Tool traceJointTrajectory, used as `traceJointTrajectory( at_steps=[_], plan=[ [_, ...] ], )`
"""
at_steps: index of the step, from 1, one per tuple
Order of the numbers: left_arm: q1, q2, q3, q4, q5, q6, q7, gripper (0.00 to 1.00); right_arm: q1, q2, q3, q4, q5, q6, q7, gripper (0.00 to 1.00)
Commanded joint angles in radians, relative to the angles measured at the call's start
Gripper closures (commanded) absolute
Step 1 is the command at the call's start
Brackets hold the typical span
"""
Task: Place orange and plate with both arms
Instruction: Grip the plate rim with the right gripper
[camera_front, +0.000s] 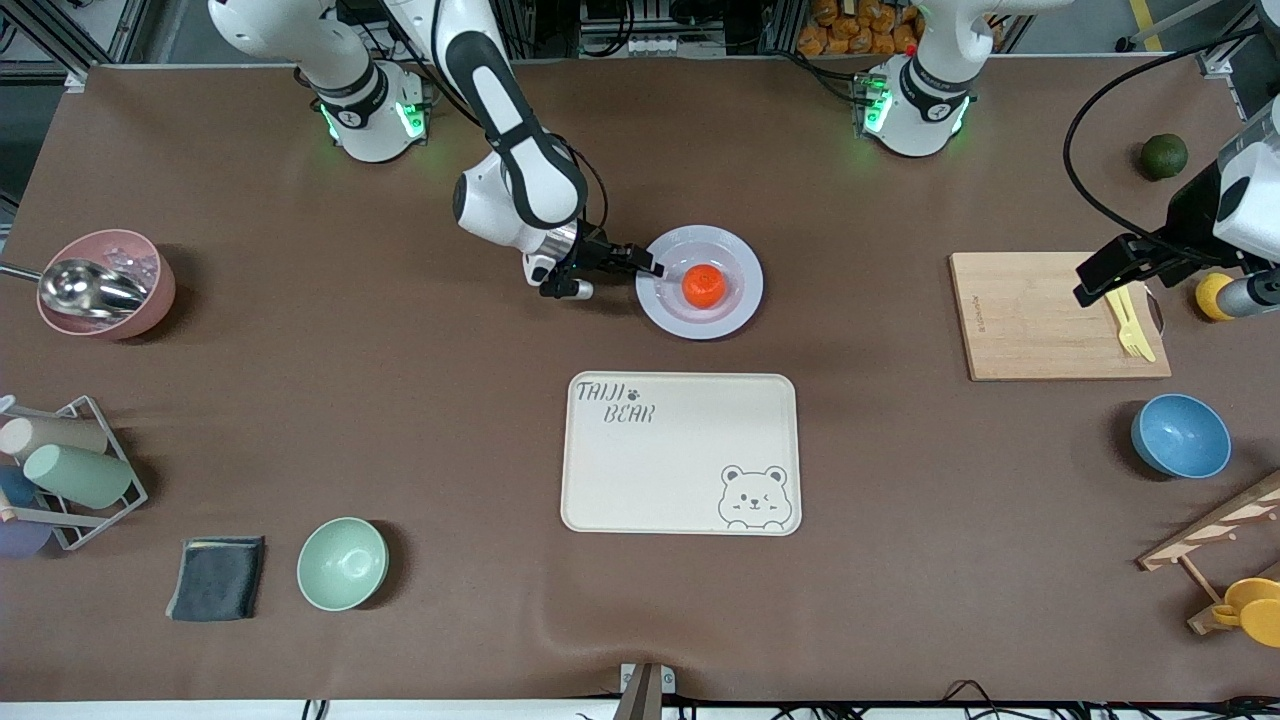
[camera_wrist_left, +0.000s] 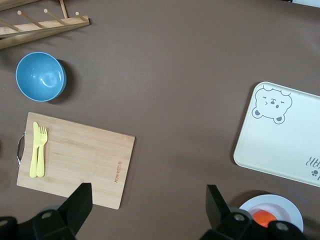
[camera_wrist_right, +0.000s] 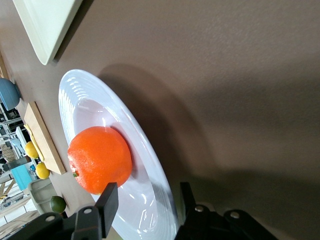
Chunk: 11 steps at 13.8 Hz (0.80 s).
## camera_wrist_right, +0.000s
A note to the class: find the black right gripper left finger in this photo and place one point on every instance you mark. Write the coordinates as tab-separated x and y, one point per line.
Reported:
105	207

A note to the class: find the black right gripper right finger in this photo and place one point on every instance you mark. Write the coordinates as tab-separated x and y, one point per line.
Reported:
192	207

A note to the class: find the orange fruit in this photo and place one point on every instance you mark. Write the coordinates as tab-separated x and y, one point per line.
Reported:
100	160

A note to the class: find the white round plate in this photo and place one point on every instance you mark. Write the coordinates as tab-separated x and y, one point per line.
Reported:
100	110

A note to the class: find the green lime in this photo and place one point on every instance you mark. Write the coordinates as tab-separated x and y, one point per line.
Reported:
58	204

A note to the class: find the grey plastic crate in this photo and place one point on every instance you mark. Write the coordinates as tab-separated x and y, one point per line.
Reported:
41	195

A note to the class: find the yellow lemon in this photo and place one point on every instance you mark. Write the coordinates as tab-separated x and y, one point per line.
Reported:
42	171
31	150

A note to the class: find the wooden cutting board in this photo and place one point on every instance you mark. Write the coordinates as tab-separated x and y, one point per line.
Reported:
48	147

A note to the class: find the yellow plastic fork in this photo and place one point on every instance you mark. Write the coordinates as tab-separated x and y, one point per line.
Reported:
40	152

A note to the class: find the teal box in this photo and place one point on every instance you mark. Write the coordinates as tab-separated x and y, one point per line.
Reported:
21	176

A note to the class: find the yellow plastic knife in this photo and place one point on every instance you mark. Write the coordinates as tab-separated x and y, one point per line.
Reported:
31	131

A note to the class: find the blue bowl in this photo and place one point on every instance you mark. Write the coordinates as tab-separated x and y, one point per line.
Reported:
8	93

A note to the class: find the cream bear print tray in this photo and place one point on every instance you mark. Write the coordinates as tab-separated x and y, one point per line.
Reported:
47	27

